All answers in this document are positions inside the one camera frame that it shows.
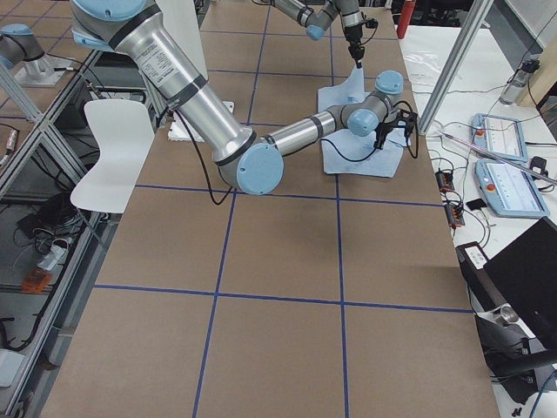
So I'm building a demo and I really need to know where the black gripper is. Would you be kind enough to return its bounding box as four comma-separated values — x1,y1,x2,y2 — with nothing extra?
345,24,365,69
374,120,397,149

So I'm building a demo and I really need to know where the light blue button shirt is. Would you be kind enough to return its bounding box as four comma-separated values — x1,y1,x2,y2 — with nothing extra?
318,66,407,178

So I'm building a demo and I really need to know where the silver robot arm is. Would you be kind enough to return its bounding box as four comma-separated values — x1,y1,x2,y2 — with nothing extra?
252,0,370,69
70,1,404,195

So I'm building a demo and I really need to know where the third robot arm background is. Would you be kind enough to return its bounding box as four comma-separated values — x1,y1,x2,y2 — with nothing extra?
1,24,62,86

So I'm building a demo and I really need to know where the clear plastic bag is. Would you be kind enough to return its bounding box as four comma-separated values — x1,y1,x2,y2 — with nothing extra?
403,51,443,86

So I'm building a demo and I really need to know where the red cylinder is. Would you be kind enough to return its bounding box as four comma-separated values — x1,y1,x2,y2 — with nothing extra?
397,0,416,39

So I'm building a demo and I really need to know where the metal rod with green tip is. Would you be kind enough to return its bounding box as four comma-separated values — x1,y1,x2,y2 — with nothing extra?
434,129,557,184

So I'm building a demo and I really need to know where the far blue teach pendant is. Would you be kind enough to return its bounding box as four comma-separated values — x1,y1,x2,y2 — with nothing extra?
472,113,528,163

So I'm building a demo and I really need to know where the blue teach pendant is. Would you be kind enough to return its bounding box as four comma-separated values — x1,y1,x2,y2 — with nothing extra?
472,113,528,163
474,158,550,219

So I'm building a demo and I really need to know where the clear water bottle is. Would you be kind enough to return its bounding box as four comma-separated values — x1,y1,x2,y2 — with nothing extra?
499,58,540,105

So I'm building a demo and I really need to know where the near blue teach pendant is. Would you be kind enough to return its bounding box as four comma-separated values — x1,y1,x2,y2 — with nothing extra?
474,158,550,219

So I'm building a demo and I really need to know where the black laptop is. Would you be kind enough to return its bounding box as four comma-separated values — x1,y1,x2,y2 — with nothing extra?
456,217,556,349

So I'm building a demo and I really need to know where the white plastic chair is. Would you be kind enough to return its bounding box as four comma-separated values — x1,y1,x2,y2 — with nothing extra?
70,99,155,213

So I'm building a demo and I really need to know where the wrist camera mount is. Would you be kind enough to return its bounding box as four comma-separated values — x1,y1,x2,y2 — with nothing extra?
394,109,418,137
364,17,379,29

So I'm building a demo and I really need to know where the aluminium frame post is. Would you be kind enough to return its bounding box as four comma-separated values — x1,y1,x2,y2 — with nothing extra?
418,0,493,136

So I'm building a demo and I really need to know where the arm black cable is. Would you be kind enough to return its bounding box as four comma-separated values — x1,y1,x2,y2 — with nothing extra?
173,100,419,206

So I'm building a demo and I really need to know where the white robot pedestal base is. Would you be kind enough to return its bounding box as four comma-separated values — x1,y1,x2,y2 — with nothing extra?
142,1,242,147

